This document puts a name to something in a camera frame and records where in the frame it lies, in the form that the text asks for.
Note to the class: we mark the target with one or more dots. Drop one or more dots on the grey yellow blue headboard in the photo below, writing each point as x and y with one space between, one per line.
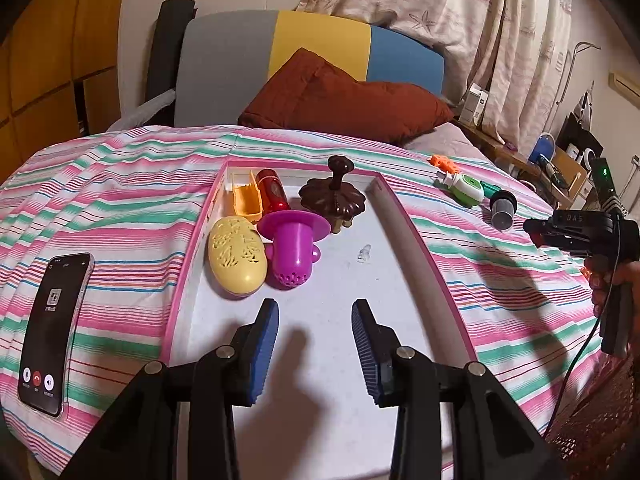
220 70

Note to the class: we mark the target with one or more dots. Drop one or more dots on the green white toy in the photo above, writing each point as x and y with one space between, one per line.
465 188

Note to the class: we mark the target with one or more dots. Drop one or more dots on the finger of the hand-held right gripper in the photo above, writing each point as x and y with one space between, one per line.
547 242
540 225

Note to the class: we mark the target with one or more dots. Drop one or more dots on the brown flower-shaped lid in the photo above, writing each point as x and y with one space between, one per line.
330 197

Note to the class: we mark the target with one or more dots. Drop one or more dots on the wooden bedside ledge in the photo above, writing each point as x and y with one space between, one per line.
495 146

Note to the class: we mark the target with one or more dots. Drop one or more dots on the black bag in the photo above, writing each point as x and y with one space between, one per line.
575 132

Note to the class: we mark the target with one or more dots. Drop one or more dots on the orange toy block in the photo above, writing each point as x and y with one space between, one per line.
442 161

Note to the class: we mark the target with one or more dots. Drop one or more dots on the white carton box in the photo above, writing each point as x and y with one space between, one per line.
472 105

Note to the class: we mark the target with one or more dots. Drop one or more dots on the orange plastic container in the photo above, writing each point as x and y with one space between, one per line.
245 200

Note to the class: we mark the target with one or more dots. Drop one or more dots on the small purple item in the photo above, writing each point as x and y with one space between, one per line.
510 146

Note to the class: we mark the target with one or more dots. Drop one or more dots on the yellow oval case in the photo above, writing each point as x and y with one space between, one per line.
235 255

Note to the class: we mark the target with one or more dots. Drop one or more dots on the rust red pillow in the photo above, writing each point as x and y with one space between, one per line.
340 95

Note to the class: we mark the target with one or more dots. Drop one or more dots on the small clear plastic piece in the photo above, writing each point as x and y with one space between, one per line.
364 253

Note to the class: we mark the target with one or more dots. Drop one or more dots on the orange wooden wardrobe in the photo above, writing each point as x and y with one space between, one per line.
45 60

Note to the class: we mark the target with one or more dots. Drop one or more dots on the wall air conditioner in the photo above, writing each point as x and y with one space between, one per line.
625 87

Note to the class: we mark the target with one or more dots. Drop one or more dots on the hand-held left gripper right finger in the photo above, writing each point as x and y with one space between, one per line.
361 342

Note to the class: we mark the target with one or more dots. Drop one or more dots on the white tray with pink rim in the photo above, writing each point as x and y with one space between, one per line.
350 285

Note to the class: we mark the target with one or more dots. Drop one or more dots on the pink green striped blanket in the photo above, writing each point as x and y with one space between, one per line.
125 185

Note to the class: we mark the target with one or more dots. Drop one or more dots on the grey black cylinder toy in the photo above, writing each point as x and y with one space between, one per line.
502 208

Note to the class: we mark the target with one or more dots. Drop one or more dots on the purple strainer cup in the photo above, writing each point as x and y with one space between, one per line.
295 240

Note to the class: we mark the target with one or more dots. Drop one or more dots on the black smartphone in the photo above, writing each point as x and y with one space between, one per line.
50 330

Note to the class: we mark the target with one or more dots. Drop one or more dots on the pale pink bedsheet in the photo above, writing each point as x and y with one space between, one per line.
450 140

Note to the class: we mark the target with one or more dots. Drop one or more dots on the blue white round gadget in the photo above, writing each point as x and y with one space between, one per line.
542 147

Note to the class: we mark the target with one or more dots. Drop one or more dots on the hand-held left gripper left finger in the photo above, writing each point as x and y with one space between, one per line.
267 345

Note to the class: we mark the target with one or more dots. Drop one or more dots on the beige printed curtain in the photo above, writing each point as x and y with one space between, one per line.
450 0

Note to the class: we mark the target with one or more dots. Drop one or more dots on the person's right hand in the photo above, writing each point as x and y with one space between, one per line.
596 290

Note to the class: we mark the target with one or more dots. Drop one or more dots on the cardboard box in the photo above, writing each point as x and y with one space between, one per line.
570 165

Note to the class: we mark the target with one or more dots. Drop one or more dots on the black device with green light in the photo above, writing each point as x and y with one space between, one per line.
602 180

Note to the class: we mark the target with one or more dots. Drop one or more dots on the red cylinder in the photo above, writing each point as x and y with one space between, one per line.
272 190

